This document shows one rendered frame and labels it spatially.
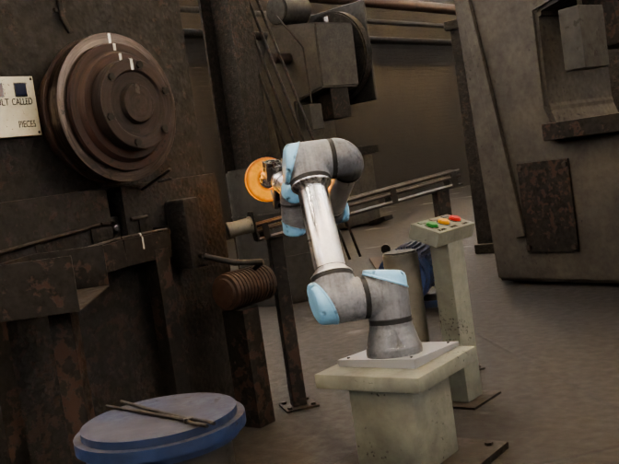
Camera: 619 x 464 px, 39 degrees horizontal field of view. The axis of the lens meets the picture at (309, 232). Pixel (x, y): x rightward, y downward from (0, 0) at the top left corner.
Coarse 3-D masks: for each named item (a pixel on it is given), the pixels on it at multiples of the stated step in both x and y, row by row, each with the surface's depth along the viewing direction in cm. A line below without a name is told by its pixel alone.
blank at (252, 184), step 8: (256, 160) 308; (264, 160) 309; (248, 168) 308; (256, 168) 308; (248, 176) 307; (256, 176) 308; (248, 184) 307; (256, 184) 308; (256, 192) 308; (264, 192) 309; (272, 192) 309; (264, 200) 309; (272, 200) 309
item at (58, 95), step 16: (80, 48) 266; (144, 48) 286; (64, 64) 262; (64, 80) 261; (48, 96) 263; (64, 96) 261; (48, 112) 263; (64, 112) 260; (64, 128) 260; (64, 144) 264; (80, 144) 264; (80, 160) 264; (96, 160) 268; (160, 160) 288; (96, 176) 274; (112, 176) 273; (128, 176) 278; (144, 176) 283
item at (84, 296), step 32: (32, 256) 238; (64, 256) 211; (96, 256) 237; (0, 288) 212; (32, 288) 212; (64, 288) 211; (96, 288) 235; (0, 320) 213; (64, 320) 225; (64, 352) 226; (64, 384) 226; (64, 416) 227
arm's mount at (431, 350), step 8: (424, 344) 245; (432, 344) 243; (440, 344) 241; (448, 344) 240; (456, 344) 242; (360, 352) 247; (424, 352) 233; (432, 352) 231; (440, 352) 235; (344, 360) 237; (352, 360) 236; (360, 360) 234; (368, 360) 232; (376, 360) 231; (384, 360) 229; (392, 360) 228; (400, 360) 227; (408, 360) 225; (416, 360) 225; (424, 360) 228; (408, 368) 226
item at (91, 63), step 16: (96, 48) 269; (112, 48) 274; (128, 48) 279; (80, 64) 264; (96, 64) 266; (80, 80) 263; (80, 96) 262; (80, 112) 262; (80, 128) 262; (96, 128) 264; (96, 144) 266; (112, 144) 269; (160, 144) 287; (112, 160) 271; (128, 160) 275; (144, 160) 281
